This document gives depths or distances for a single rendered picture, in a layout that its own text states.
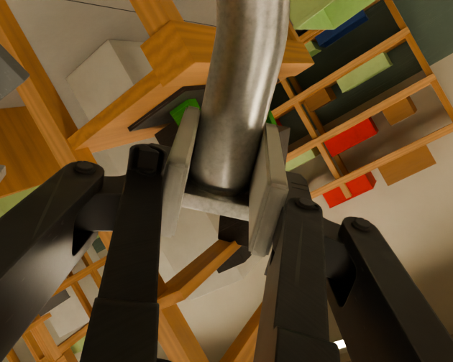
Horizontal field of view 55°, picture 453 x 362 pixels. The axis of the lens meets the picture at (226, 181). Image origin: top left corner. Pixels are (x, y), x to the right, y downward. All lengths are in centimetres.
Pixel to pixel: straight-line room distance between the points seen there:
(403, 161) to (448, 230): 126
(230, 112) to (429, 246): 631
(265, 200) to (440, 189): 609
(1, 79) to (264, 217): 22
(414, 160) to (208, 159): 545
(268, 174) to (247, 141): 4
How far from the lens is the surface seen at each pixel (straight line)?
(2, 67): 32
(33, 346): 524
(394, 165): 562
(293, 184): 17
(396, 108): 554
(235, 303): 763
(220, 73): 18
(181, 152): 16
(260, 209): 15
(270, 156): 17
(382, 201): 631
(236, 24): 18
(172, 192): 15
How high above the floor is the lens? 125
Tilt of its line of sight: level
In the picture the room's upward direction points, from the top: 151 degrees clockwise
